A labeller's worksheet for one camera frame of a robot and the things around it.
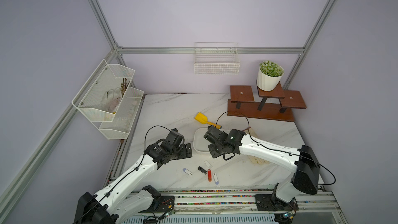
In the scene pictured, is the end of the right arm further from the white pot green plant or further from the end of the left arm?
the white pot green plant

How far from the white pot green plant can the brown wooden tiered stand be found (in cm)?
5

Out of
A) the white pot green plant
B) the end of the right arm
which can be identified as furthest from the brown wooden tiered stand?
the end of the right arm

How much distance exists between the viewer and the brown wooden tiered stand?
928 millimetres

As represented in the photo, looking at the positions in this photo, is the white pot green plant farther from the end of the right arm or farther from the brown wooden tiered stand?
the end of the right arm

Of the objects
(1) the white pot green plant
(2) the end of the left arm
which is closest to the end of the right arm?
(2) the end of the left arm

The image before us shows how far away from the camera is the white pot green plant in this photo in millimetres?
835

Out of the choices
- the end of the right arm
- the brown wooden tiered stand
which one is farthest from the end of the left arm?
the brown wooden tiered stand
